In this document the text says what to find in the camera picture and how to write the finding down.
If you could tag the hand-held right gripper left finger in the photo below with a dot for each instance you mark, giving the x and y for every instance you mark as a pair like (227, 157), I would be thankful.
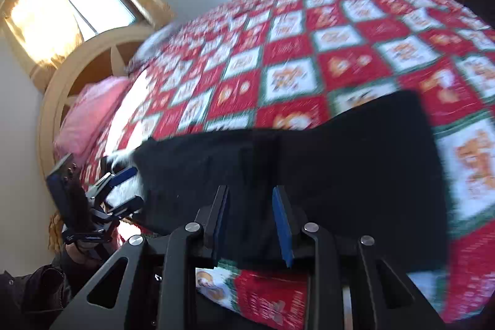
(220, 229)

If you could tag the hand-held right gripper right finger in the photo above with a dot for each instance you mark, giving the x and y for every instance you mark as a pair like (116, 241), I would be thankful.
(282, 225)

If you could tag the striped pillow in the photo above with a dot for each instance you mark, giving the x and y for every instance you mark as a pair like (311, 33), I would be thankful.
(154, 42)

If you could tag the black pants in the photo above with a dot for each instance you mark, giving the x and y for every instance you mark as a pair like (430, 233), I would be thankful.
(348, 167)

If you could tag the folded pink blanket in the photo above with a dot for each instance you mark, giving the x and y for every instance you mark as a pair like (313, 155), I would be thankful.
(89, 113)

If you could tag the cream wooden bed headboard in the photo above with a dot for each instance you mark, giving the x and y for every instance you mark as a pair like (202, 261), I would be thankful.
(54, 98)

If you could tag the person's left hand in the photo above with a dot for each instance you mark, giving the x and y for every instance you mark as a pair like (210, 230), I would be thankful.
(73, 250)

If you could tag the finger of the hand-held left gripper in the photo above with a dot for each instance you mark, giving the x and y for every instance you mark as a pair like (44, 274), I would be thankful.
(129, 205)
(123, 175)

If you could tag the wide yellow curtain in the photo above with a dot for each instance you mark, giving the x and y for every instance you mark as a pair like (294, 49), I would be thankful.
(38, 17)

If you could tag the red checked printed bed quilt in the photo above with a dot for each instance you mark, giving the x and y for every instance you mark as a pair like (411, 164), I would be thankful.
(348, 44)

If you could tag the person's left forearm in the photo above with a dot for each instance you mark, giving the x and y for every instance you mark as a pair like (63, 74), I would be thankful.
(34, 287)

